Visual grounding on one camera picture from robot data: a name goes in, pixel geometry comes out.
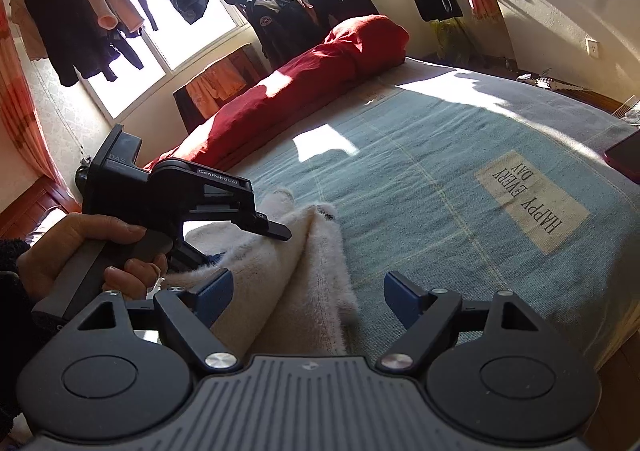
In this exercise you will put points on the black hanging coat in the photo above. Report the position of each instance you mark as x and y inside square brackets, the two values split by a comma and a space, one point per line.
[55, 26]

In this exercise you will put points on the yellow-green cloth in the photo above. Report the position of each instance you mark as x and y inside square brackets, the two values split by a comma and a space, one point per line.
[452, 41]

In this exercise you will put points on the wooden headboard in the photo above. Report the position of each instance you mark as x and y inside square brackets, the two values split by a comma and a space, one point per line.
[30, 206]

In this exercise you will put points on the white wall socket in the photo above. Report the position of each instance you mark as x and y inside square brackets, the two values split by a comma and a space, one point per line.
[592, 47]

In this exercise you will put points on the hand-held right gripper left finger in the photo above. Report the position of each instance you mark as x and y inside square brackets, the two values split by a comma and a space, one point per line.
[215, 296]

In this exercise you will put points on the red phone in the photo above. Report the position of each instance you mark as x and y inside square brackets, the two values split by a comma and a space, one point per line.
[625, 156]

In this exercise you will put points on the red quilt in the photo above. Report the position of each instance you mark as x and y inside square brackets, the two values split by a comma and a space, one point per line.
[300, 81]

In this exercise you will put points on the beige hanging garment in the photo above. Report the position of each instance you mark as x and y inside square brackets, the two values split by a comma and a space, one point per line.
[27, 31]

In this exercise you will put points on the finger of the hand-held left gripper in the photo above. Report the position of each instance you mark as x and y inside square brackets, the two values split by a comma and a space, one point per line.
[272, 230]
[192, 261]

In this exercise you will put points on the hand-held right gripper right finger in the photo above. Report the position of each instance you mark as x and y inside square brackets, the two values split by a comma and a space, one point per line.
[400, 301]

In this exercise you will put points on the person's left hand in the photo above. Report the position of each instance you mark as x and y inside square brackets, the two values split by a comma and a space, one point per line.
[60, 241]

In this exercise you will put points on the orange garment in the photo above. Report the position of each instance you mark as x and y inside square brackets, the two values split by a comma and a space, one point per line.
[220, 81]

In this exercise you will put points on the white knit sweater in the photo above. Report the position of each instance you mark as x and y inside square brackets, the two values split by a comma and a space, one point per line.
[280, 281]

